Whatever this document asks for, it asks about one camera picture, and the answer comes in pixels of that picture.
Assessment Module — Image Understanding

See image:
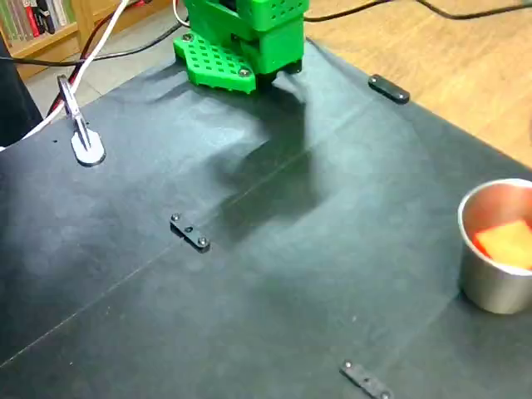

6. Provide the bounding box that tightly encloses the wooden bookshelf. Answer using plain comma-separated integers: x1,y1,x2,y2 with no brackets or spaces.
0,0,175,82

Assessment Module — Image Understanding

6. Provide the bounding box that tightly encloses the person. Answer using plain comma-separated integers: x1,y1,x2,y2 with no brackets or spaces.
0,39,45,146

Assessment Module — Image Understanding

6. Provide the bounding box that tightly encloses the red cable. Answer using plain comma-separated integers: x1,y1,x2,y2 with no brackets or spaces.
46,0,150,120

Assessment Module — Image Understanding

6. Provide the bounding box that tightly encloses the black cable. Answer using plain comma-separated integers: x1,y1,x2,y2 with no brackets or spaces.
305,0,532,22
0,22,184,67

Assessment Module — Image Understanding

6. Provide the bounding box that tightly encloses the red cube block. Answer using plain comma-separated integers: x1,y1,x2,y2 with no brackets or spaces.
472,219,532,269

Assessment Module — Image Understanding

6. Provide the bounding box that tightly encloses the red book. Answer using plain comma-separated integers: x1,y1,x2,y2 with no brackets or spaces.
23,0,39,38

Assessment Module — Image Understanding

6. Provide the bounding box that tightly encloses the black book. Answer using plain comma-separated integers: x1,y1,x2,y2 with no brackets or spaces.
35,4,56,35

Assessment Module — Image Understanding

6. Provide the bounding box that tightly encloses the black screwed bracket plate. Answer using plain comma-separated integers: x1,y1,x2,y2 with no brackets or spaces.
169,213,211,254
367,73,411,105
339,361,395,399

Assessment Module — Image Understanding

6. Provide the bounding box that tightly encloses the green white book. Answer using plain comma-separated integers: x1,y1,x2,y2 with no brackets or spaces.
56,0,76,26

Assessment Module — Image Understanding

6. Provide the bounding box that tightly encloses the white base servo cable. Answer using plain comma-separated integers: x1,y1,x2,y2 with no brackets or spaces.
171,0,191,28

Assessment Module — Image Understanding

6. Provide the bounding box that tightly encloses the stainless steel cup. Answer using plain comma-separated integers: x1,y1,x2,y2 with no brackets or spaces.
456,178,532,315

